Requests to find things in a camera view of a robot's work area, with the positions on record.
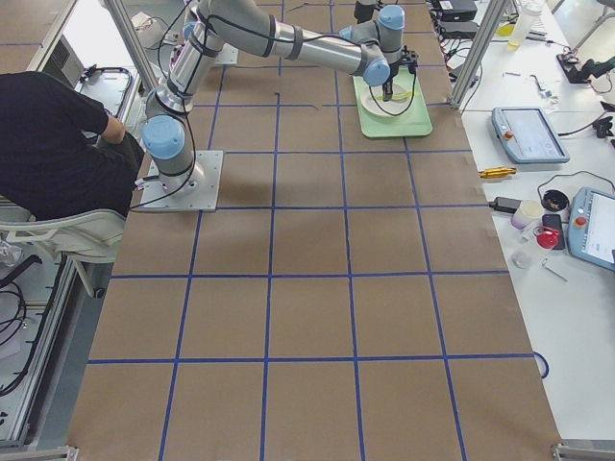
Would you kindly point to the mint green tray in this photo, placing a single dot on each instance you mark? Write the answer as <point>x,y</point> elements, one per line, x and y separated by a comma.
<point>414,121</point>

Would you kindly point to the white office chair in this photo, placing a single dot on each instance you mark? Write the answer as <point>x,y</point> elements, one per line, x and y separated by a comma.
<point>90,237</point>

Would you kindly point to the red round object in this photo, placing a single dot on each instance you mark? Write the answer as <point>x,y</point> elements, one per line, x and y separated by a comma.
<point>546,238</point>

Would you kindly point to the black smartphone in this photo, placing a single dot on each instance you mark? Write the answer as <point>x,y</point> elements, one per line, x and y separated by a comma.
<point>553,221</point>

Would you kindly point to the black power adapter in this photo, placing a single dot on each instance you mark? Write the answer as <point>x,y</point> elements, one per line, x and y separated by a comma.
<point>505,204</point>

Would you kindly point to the lower blue teach pendant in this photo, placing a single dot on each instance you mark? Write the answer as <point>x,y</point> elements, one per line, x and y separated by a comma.
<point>590,232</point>

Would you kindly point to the black electronics box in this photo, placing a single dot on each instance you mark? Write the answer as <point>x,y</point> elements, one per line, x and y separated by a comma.
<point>454,10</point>

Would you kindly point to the white plastic cup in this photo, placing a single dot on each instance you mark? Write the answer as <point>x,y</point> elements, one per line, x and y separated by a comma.
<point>527,212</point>

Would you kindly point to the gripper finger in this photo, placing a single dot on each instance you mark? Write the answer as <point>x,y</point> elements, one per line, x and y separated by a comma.
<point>387,91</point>

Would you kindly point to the upper blue teach pendant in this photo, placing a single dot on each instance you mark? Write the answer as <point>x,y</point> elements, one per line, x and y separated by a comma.
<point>527,135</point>

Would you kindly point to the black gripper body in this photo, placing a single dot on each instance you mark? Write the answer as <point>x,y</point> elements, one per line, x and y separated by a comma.
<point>389,77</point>

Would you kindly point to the person in black shirt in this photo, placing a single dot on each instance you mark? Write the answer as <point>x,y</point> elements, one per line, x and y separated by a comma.
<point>61,153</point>

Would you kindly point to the white round plate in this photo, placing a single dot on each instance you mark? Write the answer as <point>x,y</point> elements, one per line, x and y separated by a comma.
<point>381,108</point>

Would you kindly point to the yellow plastic fork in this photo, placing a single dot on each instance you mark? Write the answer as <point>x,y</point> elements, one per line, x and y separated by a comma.
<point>394,97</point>

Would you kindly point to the blue teach pendant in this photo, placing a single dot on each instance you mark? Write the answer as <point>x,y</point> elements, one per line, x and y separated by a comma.
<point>590,232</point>
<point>527,135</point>

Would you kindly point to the clear plastic bottle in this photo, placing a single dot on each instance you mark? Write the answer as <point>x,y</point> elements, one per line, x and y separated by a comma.
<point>528,12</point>

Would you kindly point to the gold metal cylinder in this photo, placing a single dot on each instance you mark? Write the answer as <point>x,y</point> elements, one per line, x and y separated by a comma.
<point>497,173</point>

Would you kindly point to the aluminium frame post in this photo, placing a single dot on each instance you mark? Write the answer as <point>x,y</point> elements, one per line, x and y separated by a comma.
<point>488,25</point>

